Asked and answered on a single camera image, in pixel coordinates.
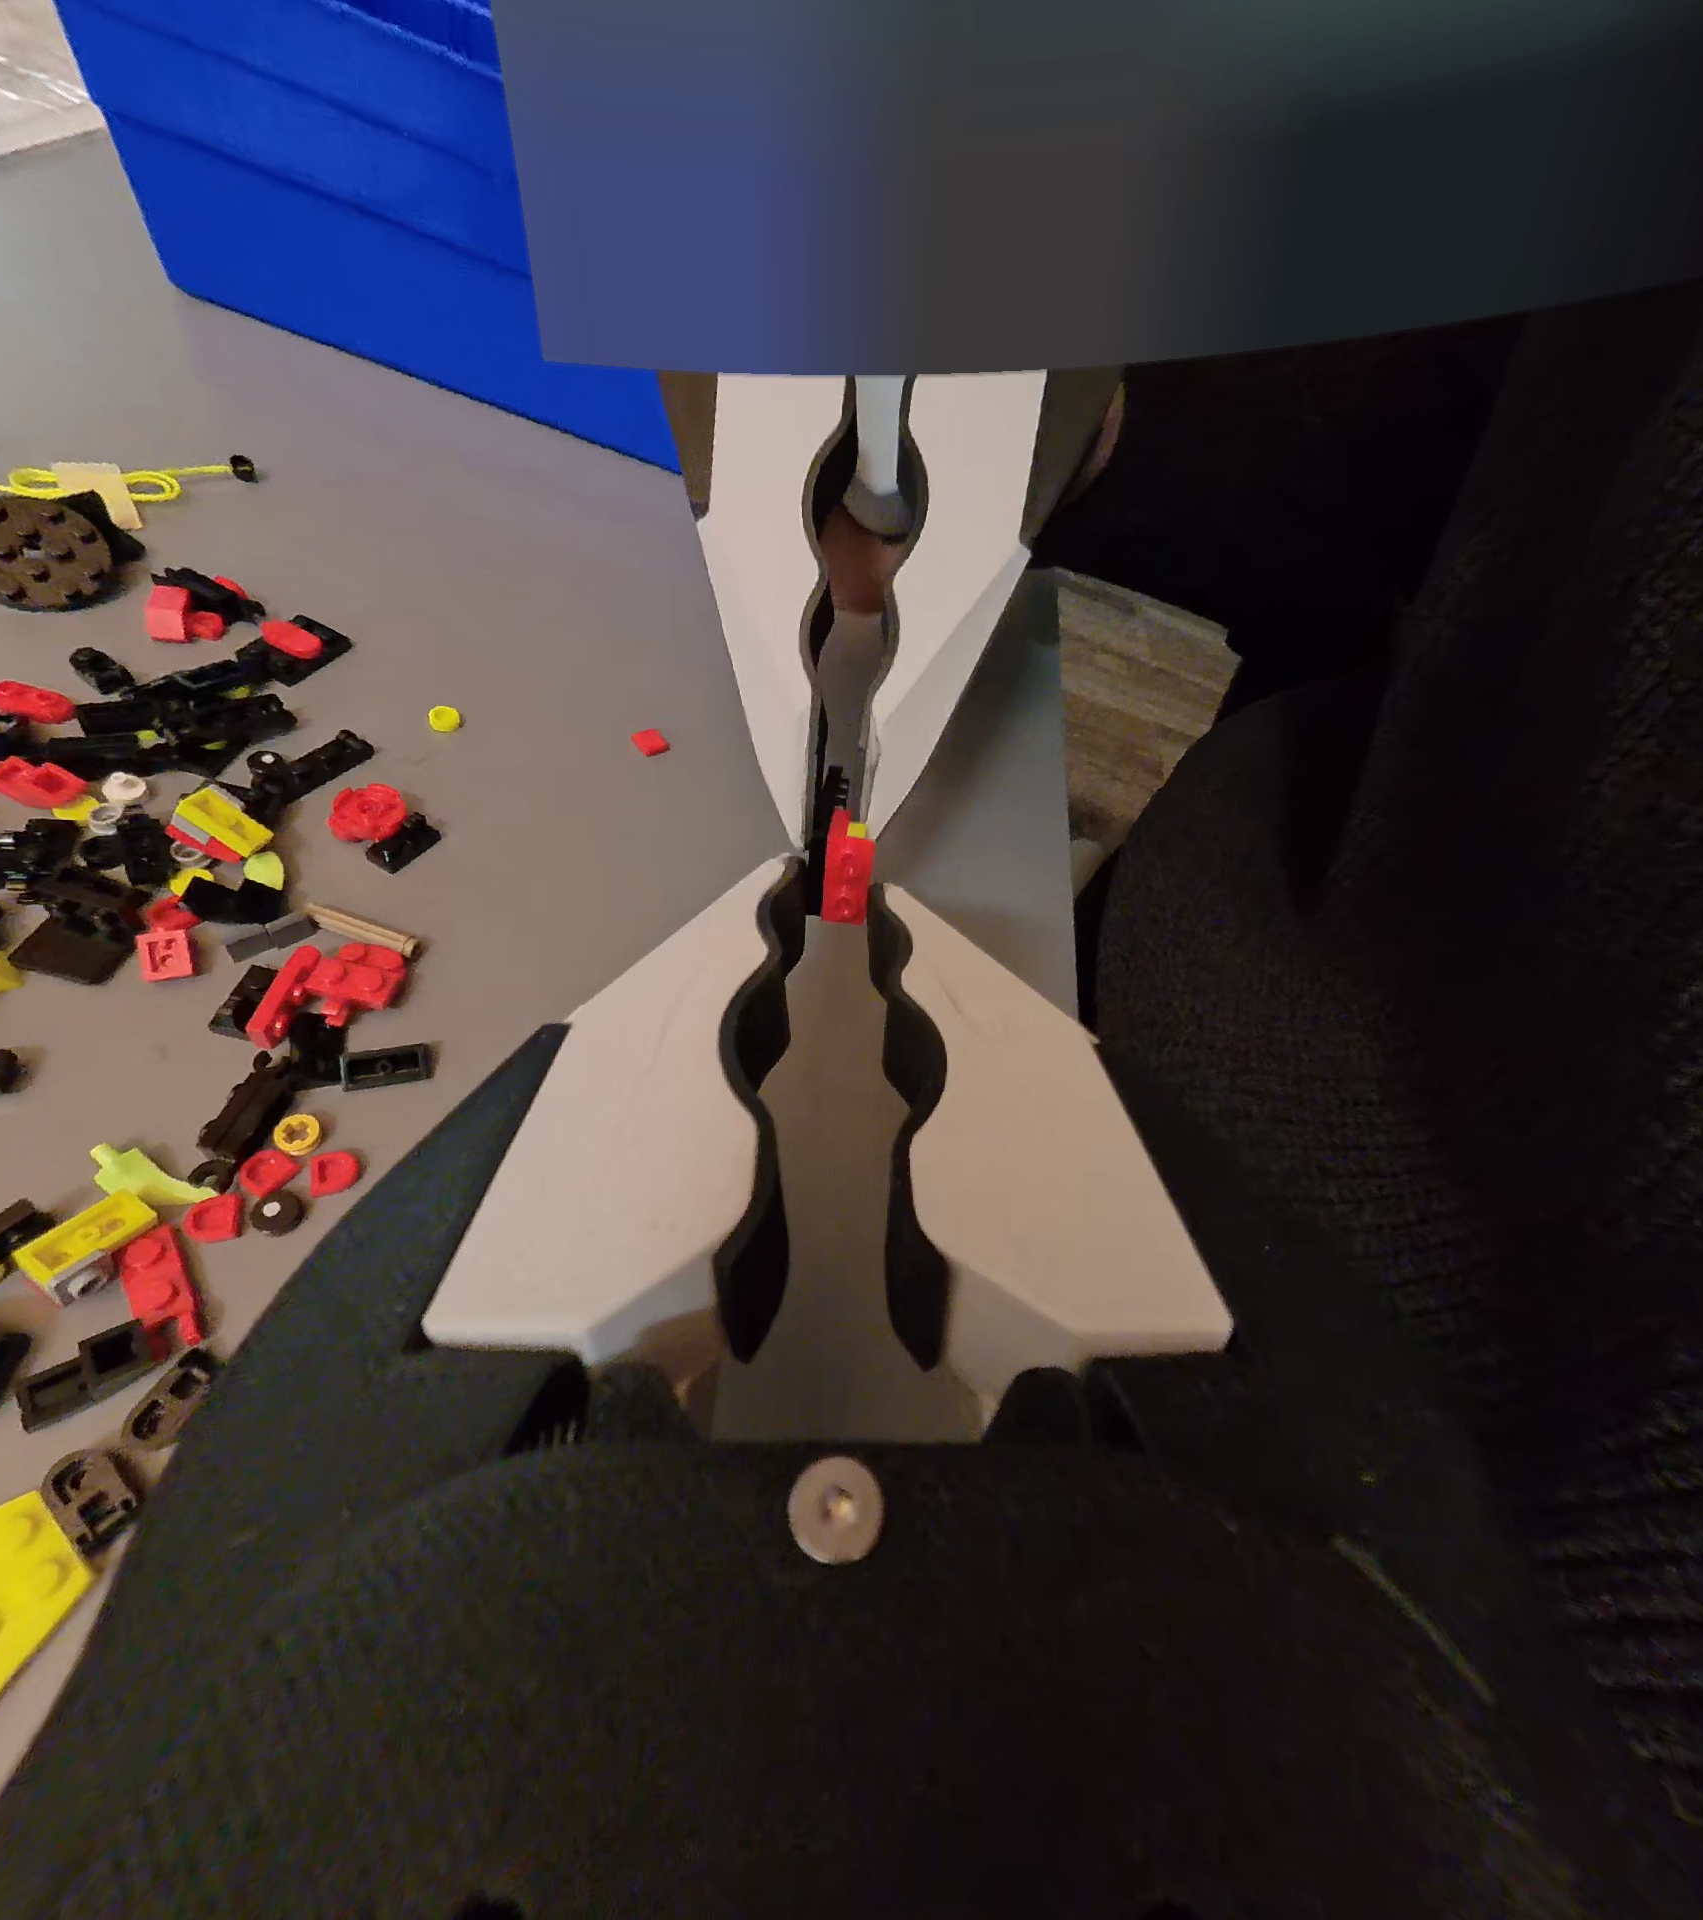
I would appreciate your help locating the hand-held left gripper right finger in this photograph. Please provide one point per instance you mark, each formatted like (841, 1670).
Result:
(1062, 1186)

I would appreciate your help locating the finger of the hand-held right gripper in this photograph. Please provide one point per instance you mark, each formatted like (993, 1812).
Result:
(980, 482)
(755, 494)

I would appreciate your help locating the blue plastic bin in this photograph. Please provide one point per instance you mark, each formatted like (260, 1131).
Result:
(311, 180)

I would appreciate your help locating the person's right hand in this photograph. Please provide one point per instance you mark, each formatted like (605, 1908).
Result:
(870, 566)

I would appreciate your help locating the pile of loose lego pieces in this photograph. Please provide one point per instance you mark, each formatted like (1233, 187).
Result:
(357, 974)

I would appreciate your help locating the black beam lego assembly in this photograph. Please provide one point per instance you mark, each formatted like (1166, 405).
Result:
(847, 885)

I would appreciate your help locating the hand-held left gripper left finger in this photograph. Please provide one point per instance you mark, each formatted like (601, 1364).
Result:
(614, 1186)

